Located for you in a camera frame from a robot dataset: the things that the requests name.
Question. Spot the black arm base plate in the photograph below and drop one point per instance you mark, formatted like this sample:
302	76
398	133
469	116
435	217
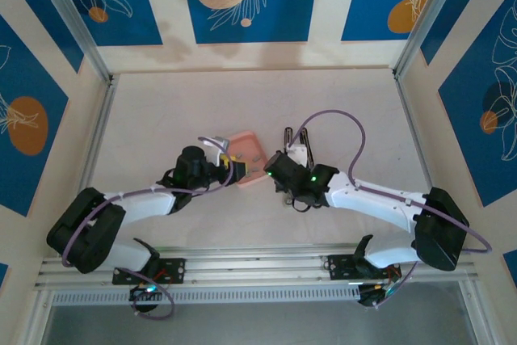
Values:
339	268
177	270

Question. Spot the aluminium corner post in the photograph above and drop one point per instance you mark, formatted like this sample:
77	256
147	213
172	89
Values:
429	9
70	9

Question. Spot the pink plastic tray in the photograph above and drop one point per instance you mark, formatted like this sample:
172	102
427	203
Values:
246	145

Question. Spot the aluminium side rail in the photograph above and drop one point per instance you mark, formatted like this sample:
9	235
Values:
404	88
99	127

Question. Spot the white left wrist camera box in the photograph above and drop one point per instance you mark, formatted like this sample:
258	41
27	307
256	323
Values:
216	154

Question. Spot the black controller board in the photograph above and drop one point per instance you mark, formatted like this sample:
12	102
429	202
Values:
147	292
373	294

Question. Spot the aluminium rail beam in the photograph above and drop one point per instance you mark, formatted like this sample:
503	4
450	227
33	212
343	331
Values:
258	268

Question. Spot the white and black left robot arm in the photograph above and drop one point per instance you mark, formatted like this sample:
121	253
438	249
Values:
141	207

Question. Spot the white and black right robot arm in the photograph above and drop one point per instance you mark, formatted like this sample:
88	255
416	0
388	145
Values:
375	199

